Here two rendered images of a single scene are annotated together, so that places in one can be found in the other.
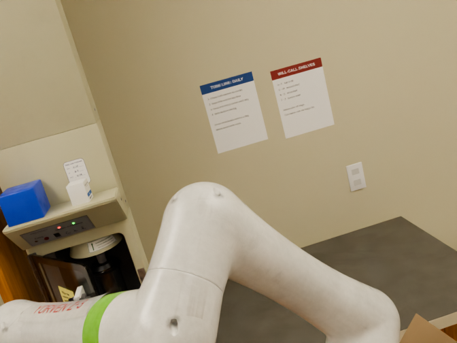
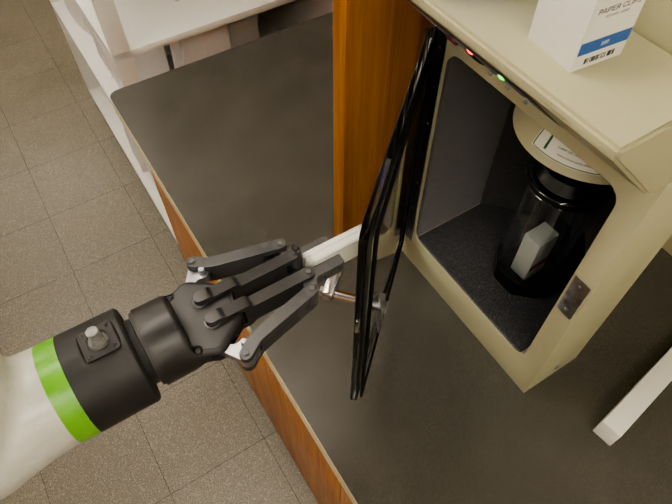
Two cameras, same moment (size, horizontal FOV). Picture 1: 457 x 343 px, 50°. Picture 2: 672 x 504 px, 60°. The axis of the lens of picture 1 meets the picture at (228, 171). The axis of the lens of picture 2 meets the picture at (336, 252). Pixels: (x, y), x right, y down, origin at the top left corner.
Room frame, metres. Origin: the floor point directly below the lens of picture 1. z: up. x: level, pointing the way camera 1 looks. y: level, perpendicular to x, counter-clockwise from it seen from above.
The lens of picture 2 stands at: (1.04, 0.16, 1.78)
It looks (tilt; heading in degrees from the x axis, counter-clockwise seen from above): 55 degrees down; 63
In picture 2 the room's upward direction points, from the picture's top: straight up
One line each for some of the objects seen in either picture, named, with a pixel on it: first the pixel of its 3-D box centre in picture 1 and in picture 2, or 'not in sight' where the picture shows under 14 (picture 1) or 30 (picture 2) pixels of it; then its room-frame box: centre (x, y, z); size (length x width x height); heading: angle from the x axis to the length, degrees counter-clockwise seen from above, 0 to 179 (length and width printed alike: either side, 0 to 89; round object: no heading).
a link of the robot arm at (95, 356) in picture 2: not in sight; (111, 364); (0.96, 0.44, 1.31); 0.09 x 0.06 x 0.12; 95
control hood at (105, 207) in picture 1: (68, 223); (504, 59); (1.37, 0.49, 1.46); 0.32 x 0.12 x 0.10; 95
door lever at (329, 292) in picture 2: not in sight; (350, 272); (1.23, 0.50, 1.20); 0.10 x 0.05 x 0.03; 47
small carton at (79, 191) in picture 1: (79, 191); (586, 10); (1.38, 0.43, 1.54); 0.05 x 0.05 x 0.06; 0
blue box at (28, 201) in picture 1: (24, 202); not in sight; (1.37, 0.58, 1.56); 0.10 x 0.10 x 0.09; 5
